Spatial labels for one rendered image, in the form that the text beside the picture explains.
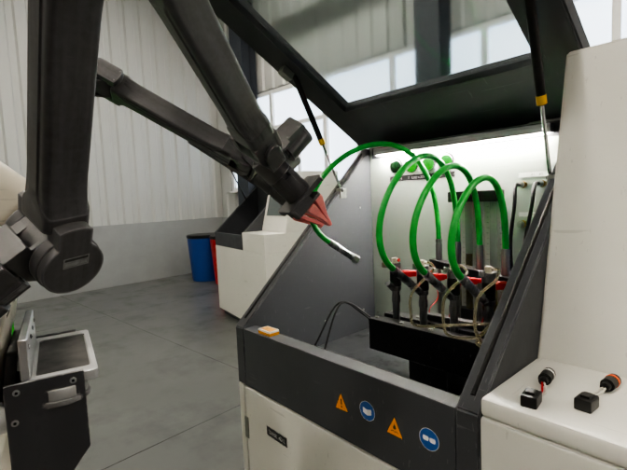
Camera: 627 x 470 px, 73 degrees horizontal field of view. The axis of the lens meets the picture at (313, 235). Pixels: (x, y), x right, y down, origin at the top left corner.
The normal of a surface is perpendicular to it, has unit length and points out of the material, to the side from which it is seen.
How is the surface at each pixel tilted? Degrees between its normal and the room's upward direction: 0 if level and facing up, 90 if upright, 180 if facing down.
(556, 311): 76
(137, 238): 90
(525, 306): 90
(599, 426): 0
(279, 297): 90
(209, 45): 125
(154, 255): 90
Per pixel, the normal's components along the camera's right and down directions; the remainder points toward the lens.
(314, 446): -0.75, 0.09
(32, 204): -0.57, 0.23
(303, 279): 0.66, 0.04
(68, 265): 0.76, 0.53
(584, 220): -0.73, -0.15
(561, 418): -0.04, -0.99
